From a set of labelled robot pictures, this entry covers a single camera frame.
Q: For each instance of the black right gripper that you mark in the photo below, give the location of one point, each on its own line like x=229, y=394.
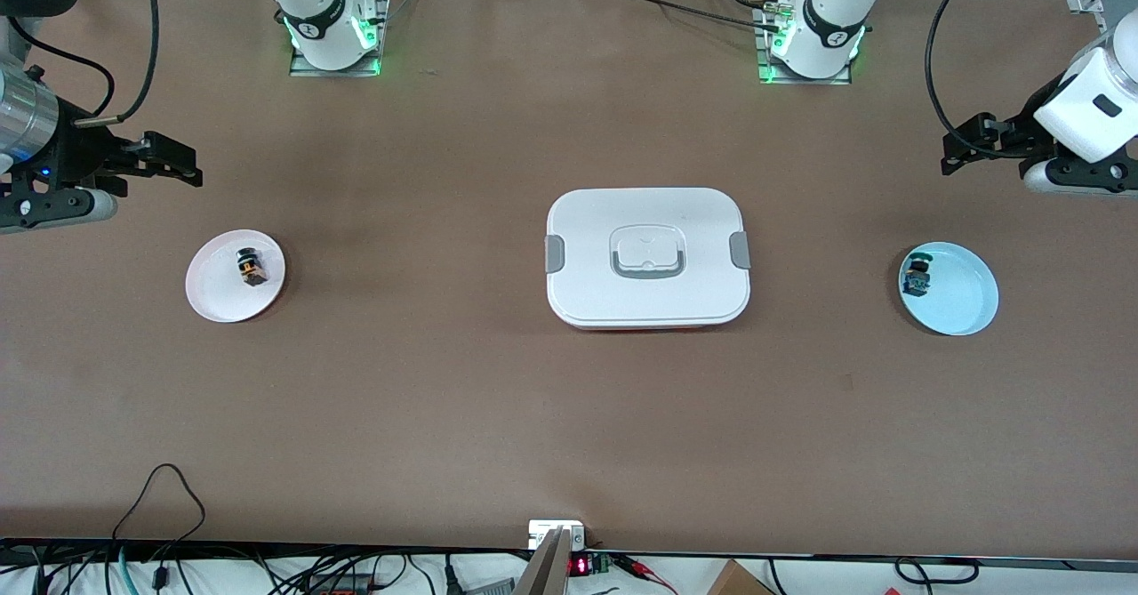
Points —
x=78, y=157

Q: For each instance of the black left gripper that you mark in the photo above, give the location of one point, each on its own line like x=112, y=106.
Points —
x=1016, y=135

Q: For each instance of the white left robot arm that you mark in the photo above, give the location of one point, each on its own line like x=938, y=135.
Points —
x=831, y=8

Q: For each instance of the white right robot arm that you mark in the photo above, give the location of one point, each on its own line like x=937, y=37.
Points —
x=316, y=8

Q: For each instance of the white lidded box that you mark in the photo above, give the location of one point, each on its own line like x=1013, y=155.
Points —
x=587, y=293

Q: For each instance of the white round plate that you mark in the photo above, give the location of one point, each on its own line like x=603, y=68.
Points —
x=213, y=297

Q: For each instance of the light blue round plate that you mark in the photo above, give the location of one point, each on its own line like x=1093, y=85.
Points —
x=965, y=297

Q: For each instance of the brown cardboard piece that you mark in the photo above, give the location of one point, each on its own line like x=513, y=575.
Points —
x=733, y=582

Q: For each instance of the red clip leads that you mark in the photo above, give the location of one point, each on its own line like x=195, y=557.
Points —
x=633, y=564

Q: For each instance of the grey slanted bar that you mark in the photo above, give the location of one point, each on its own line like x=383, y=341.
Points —
x=544, y=573

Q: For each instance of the red digit display board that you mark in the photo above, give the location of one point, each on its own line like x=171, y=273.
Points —
x=580, y=566

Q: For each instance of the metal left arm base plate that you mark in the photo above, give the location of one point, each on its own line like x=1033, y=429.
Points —
x=773, y=79

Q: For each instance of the small white bracket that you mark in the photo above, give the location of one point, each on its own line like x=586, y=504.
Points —
x=540, y=531

